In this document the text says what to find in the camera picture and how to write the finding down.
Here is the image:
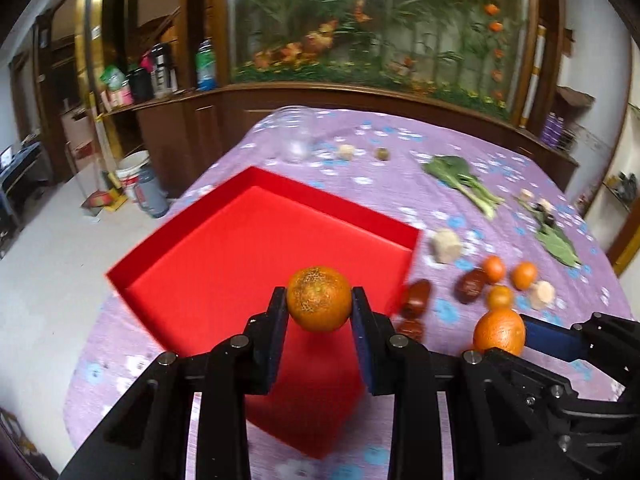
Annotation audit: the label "small red date piece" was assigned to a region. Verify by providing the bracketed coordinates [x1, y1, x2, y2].
[396, 318, 425, 342]

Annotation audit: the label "large orange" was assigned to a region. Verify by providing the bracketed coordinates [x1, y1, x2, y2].
[473, 309, 526, 356]

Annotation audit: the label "small tangerine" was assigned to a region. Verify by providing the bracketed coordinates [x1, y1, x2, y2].
[482, 255, 506, 284]
[510, 261, 538, 292]
[485, 285, 514, 311]

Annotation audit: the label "dark red jujube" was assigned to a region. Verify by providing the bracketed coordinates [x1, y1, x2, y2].
[400, 278, 432, 320]

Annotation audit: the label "dark red date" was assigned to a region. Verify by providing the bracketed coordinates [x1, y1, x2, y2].
[454, 268, 488, 304]

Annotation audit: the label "speckled orange fruit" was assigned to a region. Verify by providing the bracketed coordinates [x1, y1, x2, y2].
[286, 266, 352, 333]

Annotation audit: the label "green leaf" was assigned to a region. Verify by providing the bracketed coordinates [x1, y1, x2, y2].
[518, 200, 582, 268]

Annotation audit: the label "purple floral tablecloth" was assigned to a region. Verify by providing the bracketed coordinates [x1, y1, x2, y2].
[64, 110, 636, 479]

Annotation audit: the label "dark berries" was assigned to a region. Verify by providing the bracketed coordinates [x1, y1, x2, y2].
[533, 200, 555, 228]

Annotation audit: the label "red tray box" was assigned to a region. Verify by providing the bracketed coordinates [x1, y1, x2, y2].
[107, 167, 419, 458]

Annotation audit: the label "green bok choy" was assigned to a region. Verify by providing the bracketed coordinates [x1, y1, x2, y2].
[421, 156, 504, 221]

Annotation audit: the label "purple bottles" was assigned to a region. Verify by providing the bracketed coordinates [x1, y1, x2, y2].
[540, 112, 564, 148]

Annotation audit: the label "small green kiwi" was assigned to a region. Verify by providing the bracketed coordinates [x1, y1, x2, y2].
[375, 148, 390, 162]

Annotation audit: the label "small white food chunk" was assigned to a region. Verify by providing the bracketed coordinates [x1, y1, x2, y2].
[336, 144, 356, 162]

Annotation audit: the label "gray thermos jug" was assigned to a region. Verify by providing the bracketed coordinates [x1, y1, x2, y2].
[134, 164, 169, 219]

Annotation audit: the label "clear plastic jar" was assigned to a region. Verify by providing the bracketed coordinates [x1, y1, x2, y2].
[274, 105, 316, 164]

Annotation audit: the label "white plastic bucket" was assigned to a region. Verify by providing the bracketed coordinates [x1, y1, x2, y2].
[116, 150, 150, 202]

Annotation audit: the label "wooden cabinet counter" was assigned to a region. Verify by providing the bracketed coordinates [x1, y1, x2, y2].
[103, 81, 578, 197]

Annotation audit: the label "flower mural glass panel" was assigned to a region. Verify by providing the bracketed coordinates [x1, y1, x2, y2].
[228, 0, 529, 119]

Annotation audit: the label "steel coffee press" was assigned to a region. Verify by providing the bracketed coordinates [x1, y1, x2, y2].
[150, 42, 178, 99]

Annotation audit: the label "green snack bag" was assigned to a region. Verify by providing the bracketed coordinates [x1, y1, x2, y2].
[100, 65, 126, 92]

